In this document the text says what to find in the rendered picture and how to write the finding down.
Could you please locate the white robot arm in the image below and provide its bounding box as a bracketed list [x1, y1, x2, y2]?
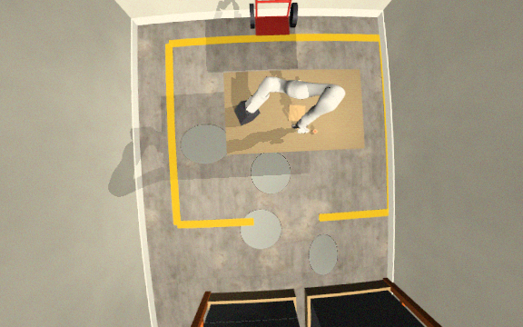
[245, 76, 345, 134]

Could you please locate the tan square mat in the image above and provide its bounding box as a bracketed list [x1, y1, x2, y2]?
[289, 104, 305, 122]

